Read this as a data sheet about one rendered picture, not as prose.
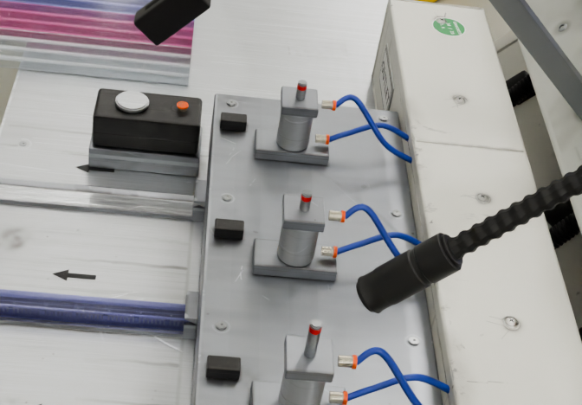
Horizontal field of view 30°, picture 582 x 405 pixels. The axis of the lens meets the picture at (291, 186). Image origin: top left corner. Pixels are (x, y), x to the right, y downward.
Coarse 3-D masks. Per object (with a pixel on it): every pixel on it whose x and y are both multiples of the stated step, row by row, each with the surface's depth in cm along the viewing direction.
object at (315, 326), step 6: (312, 324) 53; (318, 324) 53; (312, 330) 53; (318, 330) 53; (312, 336) 53; (318, 336) 53; (306, 342) 54; (312, 342) 53; (318, 342) 53; (306, 348) 54; (312, 348) 53; (306, 354) 54; (312, 354) 54
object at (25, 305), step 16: (0, 304) 66; (16, 304) 66; (32, 304) 67; (48, 304) 67; (64, 304) 67; (80, 304) 67; (96, 304) 67; (112, 304) 68; (128, 304) 68; (144, 304) 68; (160, 304) 68; (176, 304) 68; (64, 320) 67; (80, 320) 67; (96, 320) 67; (112, 320) 67; (128, 320) 67; (144, 320) 67; (160, 320) 67; (176, 320) 67
